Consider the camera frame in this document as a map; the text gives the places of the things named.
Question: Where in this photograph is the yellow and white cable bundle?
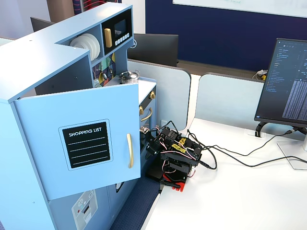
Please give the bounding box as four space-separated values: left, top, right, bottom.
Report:
252 69 268 81

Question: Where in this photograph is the gold cabinet door handle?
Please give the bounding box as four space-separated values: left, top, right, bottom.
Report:
126 133 134 169

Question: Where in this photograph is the silver toy pot with lid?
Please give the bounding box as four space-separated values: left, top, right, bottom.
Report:
118 69 141 85

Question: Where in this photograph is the black toy microwave door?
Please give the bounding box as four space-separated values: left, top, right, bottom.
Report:
101 9 133 57

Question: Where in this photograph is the blue textured fabric mat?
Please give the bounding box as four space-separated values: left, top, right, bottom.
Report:
109 177 162 230

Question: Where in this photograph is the blue shopping list cabinet door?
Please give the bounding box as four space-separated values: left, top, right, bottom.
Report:
13 82 142 201

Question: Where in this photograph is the white whiteboard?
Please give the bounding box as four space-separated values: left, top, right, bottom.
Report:
172 0 307 19

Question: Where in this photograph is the gold microwave door handle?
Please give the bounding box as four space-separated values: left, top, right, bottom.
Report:
103 28 114 49

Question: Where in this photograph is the red robot base clamp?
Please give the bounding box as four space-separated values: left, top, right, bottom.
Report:
159 172 188 193

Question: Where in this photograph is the toy oven door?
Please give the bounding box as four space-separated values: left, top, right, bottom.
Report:
138 85 157 136

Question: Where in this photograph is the black monitor back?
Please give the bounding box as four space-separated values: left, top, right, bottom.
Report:
127 33 179 68
30 16 56 33

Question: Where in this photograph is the white toy plate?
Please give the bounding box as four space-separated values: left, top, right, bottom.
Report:
83 33 101 60
70 35 94 53
78 34 98 58

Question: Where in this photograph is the computer monitor showing code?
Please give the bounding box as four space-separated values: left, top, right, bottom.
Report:
254 37 307 129

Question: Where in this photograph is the grey desk divider panel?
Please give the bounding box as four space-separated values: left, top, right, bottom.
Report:
127 58 192 131
194 72 266 122

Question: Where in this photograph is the silver monitor stand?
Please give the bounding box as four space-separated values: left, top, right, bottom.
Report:
276 133 307 171

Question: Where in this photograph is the blue dispenser print door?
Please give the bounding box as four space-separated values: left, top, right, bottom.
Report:
47 188 109 230

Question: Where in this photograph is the blue toy kitchen cabinet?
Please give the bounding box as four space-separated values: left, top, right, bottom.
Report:
0 2 158 230

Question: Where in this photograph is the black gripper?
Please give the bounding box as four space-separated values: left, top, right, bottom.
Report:
143 131 169 159

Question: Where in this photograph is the black cable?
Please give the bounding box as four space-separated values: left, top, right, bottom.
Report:
199 143 307 170
186 128 295 170

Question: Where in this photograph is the gold oven door handle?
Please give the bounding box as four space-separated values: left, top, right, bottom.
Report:
140 107 154 122

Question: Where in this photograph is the black holder on clear base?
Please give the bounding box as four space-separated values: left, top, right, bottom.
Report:
244 121 267 140

